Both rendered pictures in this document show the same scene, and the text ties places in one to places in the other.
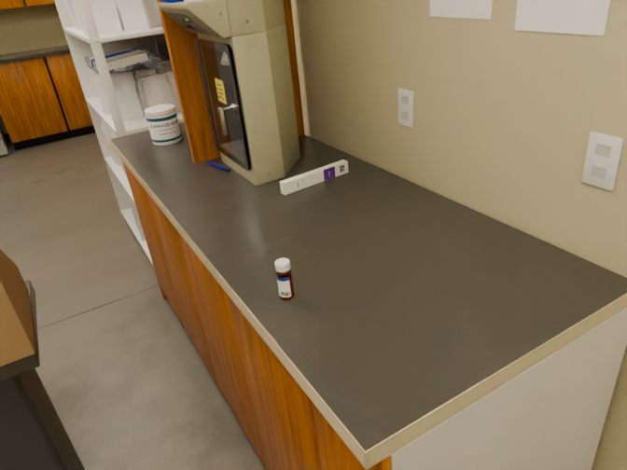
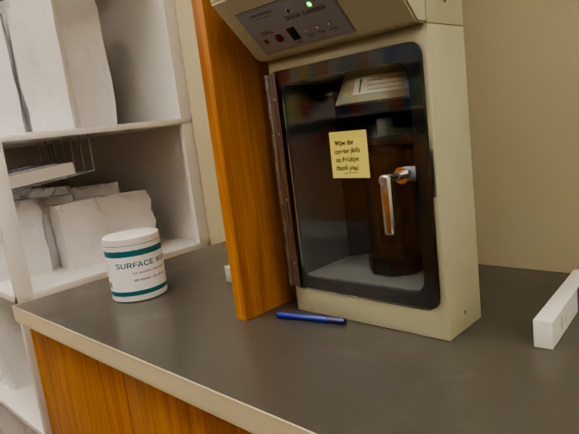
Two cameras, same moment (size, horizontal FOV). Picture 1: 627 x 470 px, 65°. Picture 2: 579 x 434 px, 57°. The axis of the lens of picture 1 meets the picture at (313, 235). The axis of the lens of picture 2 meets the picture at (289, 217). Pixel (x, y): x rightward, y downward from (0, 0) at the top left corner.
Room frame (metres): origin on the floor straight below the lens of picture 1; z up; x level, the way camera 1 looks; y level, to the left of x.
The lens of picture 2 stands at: (0.87, 0.62, 1.29)
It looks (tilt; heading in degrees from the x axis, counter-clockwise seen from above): 10 degrees down; 343
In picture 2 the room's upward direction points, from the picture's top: 7 degrees counter-clockwise
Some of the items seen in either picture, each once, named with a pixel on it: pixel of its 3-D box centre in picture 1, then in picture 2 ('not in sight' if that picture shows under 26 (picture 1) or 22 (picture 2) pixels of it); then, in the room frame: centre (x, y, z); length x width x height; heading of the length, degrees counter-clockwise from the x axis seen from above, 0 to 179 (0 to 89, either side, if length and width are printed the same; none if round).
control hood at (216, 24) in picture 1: (191, 19); (309, 9); (1.65, 0.30, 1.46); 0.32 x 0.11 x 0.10; 28
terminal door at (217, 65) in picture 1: (223, 103); (347, 182); (1.68, 0.26, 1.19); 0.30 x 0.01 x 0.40; 27
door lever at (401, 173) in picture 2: (228, 119); (394, 201); (1.57, 0.23, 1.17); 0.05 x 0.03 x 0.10; 117
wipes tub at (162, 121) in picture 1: (163, 124); (135, 263); (2.16, 0.60, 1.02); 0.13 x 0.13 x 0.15
